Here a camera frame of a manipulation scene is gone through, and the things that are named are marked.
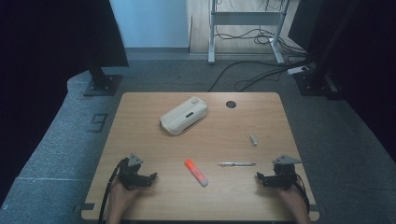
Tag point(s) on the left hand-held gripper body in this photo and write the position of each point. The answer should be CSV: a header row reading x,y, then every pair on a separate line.
x,y
129,177

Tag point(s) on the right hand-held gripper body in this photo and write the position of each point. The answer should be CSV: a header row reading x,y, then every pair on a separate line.
x,y
281,177

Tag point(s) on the silver pen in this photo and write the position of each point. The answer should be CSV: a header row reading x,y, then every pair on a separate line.
x,y
236,163

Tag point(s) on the small grey stick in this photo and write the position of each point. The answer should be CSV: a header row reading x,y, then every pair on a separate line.
x,y
253,140

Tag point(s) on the beige pencil case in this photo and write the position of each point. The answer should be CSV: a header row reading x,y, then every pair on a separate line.
x,y
183,115

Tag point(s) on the person's left hand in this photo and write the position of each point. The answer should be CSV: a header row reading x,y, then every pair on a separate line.
x,y
123,196

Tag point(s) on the person's right hand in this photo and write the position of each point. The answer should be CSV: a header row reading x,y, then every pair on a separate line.
x,y
294,199

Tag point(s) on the black tape strip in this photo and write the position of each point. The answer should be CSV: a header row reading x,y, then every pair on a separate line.
x,y
313,207
87,206

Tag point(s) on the orange highlighter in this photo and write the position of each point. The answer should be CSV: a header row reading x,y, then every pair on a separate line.
x,y
196,172

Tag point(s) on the black tape floor mark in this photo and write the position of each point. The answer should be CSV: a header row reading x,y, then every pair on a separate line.
x,y
99,123

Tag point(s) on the black round table grommet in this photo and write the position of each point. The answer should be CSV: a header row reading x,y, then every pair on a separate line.
x,y
230,104

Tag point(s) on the black metal stand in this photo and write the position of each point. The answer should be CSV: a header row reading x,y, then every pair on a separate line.
x,y
101,84
314,82

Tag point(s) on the white power strip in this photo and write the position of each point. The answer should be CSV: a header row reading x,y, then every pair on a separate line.
x,y
297,70

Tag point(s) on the black curtain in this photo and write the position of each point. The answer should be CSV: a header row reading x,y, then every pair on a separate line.
x,y
46,46
367,62

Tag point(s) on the white metal desk frame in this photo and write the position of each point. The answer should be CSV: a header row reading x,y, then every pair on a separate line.
x,y
246,18

